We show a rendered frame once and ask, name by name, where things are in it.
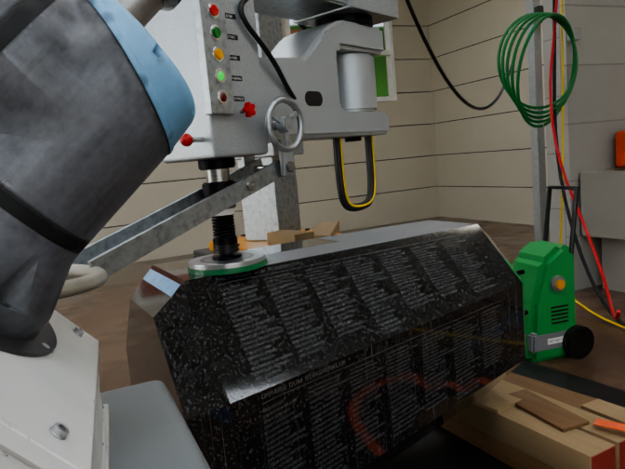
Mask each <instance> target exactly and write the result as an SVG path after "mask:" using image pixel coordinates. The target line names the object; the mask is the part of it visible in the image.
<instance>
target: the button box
mask: <svg viewBox="0 0 625 469"><path fill-rule="evenodd" d="M210 3H214V4H216V5H217V7H218V8H219V16H218V17H217V18H216V19H213V18H212V17H210V15H209V14H208V11H207V6H208V4H210ZM193 16H194V25H195V33H196V41H197V49H198V58H199V66H200V74H201V82H202V90H203V99H204V107H205V114H206V115H211V114H235V106H234V97H233V80H232V72H231V64H230V54H229V46H228V36H227V28H226V20H225V10H224V2H223V0H193ZM212 25H217V26H219V28H220V30H221V39H220V40H215V39H213V38H212V36H211V34H210V27H211V26H212ZM214 47H220V48H221V49H222V51H223V54H224V58H223V61H221V62H218V61H216V60H215V59H214V57H213V54H212V51H213V48H214ZM218 68H221V69H222V70H223V71H224V72H225V73H226V81H225V82H224V83H222V84H221V83H219V82H218V81H217V80H216V77H215V72H216V70H217V69H218ZM222 89H223V90H225V91H226V92H227V94H228V97H229V100H228V102H227V103H226V104H224V105H223V104H221V103H219V101H218V92H219V91H220V90H222Z"/></svg>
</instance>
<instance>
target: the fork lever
mask: <svg viewBox="0 0 625 469"><path fill-rule="evenodd" d="M286 168H287V171H289V172H294V170H295V168H296V167H295V163H294V162H292V161H288V163H287V164H286ZM282 177H284V176H281V169H280V159H278V160H276V161H274V162H272V163H271V164H269V165H265V166H263V164H262V161H261V158H258V159H256V160H254V161H253V162H251V163H249V164H247V165H245V166H243V167H240V168H238V169H237V170H235V171H233V172H231V173H230V179H231V180H234V181H236V182H235V183H233V184H231V185H229V186H227V187H226V188H224V189H222V190H220V191H218V192H216V193H214V194H213V195H211V196H209V197H207V198H205V197H204V196H203V189H202V188H200V189H198V190H196V191H194V192H192V193H190V194H187V195H185V196H183V197H182V198H180V199H178V200H176V201H174V202H172V203H170V204H169V205H167V206H165V207H163V208H160V209H158V210H156V211H155V212H153V213H151V214H149V215H147V216H145V217H143V218H141V219H139V220H137V221H134V222H132V223H130V224H129V225H128V226H126V227H124V228H122V229H120V230H118V231H116V232H114V233H112V234H109V235H107V236H105V237H103V238H102V239H100V240H98V241H96V242H94V243H92V244H90V245H88V246H87V247H85V248H84V249H83V250H82V251H81V252H80V254H79V255H78V256H77V257H76V258H75V260H74V261H73V264H85V265H88V266H89V268H92V267H95V266H98V267H100V268H102V269H104V270H105V271H106V273H107V276H110V275H112V274H114V273H116V272H117V271H119V270H121V269H123V268H124V267H126V266H128V265H129V264H130V263H132V262H134V261H136V260H138V259H140V258H142V257H143V256H145V255H147V254H149V253H150V252H152V251H154V250H156V249H157V248H160V247H161V246H163V245H164V244H166V243H168V242H169V241H171V240H173V239H175V238H176V237H178V236H180V235H182V234H184V233H186V232H188V231H189V230H191V229H192V228H194V227H195V226H197V225H199V224H201V223H202V222H204V221H206V220H208V219H210V218H212V217H213V216H215V215H217V214H219V213H220V212H222V211H223V210H225V209H226V208H229V207H231V206H232V205H234V204H236V203H238V202H239V201H241V200H243V199H245V198H246V197H248V196H250V195H252V194H254V193H255V192H257V191H258V190H260V189H262V188H264V187H265V186H267V185H269V184H271V183H272V182H274V181H277V180H278V179H280V178H282Z"/></svg>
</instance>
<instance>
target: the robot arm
mask: <svg viewBox="0 0 625 469"><path fill-rule="evenodd" d="M180 1H181V0H0V335H1V336H4V337H8V338H11V339H17V340H31V339H34V338H35V337H36V335H37V334H38V333H39V332H40V331H41V330H42V329H43V328H44V326H45V325H46V324H47V323H48V321H49V320H50V318H51V316H52V314H53V312H54V309H55V307H56V304H57V301H58V299H59V296H60V293H61V291H62V288H63V285H64V283H65V280H66V278H67V275H68V273H69V271H70V269H71V266H72V264H73V261H74V260H75V258H76V257H77V256H78V255H79V254H80V252H81V251H82V250H83V249H84V248H85V247H86V246H87V244H88V243H89V242H90V241H91V240H92V239H93V238H94V237H95V236H96V235H97V233H98V232H99V231H100V230H101V229H102V228H103V227H104V225H105V224H106V223H107V222H108V221H109V220H110V219H111V218H112V216H113V215H114V214H115V213H116V212H117V211H118V210H119V209H120V207H121V206H123V205H124V203H125V202H126V201H127V199H128V198H129V197H130V196H131V195H133V194H134V193H135V191H136V190H137V189H138V188H139V187H140V186H141V185H142V184H143V182H144V181H145V180H146V179H147V178H148V177H149V176H150V175H151V173H152V172H153V171H154V170H155V169H156V168H157V167H158V165H159V164H160V163H161V162H162V161H163V160H164V159H165V158H166V156H167V155H170V154H171V153H172V152H173V150H174V146H175V145H176V144H177V142H178V141H179V140H180V138H181V137H182V135H183V134H184V133H185V131H186V130H187V129H188V127H189V126H190V125H191V123H192V122H193V120H194V117H195V104H194V99H193V94H192V92H191V90H190V88H189V86H188V84H187V83H186V81H185V79H184V78H183V76H182V74H181V73H180V71H179V69H178V68H177V66H176V65H175V64H174V62H173V61H172V60H171V58H169V57H168V55H167V54H166V53H165V51H164V50H163V49H162V48H160V46H159V45H158V43H157V42H156V41H155V39H154V38H153V37H152V36H151V35H150V34H149V32H148V31H147V30H146V29H145V28H144V27H145V26H146V25H147V24H148V23H149V21H150V20H151V19H152V18H153V17H154V16H155V15H156V14H157V13H158V12H159V10H162V11H170V10H173V9H174V8H175V7H176V6H177V5H178V4H179V3H180Z"/></svg>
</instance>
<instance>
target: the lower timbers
mask: <svg viewBox="0 0 625 469"><path fill-rule="evenodd" d="M502 380H503V381H506V382H510V383H513V384H515V385H518V386H521V387H523V388H525V389H528V390H530V391H533V392H536V393H538V394H541V395H545V396H547V397H550V398H553V399H555V400H558V401H561V402H563V403H566V404H568V405H570V406H573V407H576V408H578V409H582V408H581V405H583V404H586V403H588V402H591V401H593V400H595V399H597V398H594V397H591V396H588V395H583V394H580V393H577V392H573V391H570V390H567V389H565V388H561V387H558V386H555V385H551V384H548V383H546V382H540V381H537V380H534V379H531V378H527V377H525V376H522V375H519V374H515V373H512V372H510V373H509V374H508V375H507V376H506V377H505V378H504V379H502ZM441 427H443V428H445V429H446V430H447V431H449V432H451V433H452V434H454V435H456V436H458V437H460V438H462V439H463V440H465V441H467V442H469V443H470V444H472V445H474V446H476V447H477V448H478V449H480V450H482V451H484V452H486V453H487V454H489V455H491V456H493V457H494V458H496V459H498V460H500V461H501V462H504V463H505V464H507V465H509V466H510V467H511V468H513V469H554V468H552V467H550V466H549V465H547V464H545V463H543V462H540V461H538V460H536V459H534V458H532V457H530V456H528V455H527V454H525V453H523V452H522V451H520V450H518V449H515V448H513V447H511V446H509V445H507V444H505V443H503V442H501V441H499V440H498V439H496V438H495V437H493V436H491V435H488V434H486V433H484V432H482V431H480V430H478V429H476V428H474V427H472V426H470V425H469V424H467V423H466V422H463V421H461V420H459V419H457V418H455V417H453V418H451V419H450V420H448V421H447V422H445V423H444V424H442V425H441Z"/></svg>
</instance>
